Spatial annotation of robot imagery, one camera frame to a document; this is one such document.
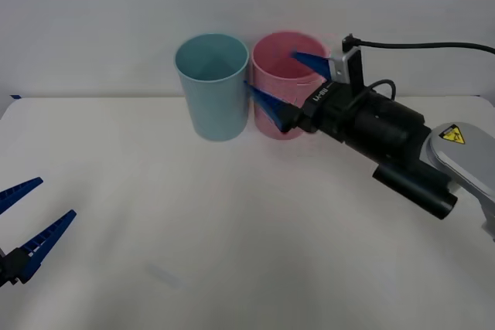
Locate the pale blue plastic bin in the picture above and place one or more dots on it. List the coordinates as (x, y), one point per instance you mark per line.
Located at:
(216, 113)

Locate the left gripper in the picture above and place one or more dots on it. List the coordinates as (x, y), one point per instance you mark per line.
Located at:
(2, 270)

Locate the pink plastic bin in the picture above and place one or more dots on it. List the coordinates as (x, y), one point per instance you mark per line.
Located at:
(268, 65)

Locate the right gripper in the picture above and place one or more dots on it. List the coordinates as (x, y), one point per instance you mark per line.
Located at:
(328, 111)

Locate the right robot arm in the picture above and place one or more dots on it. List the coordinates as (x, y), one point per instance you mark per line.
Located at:
(386, 129)

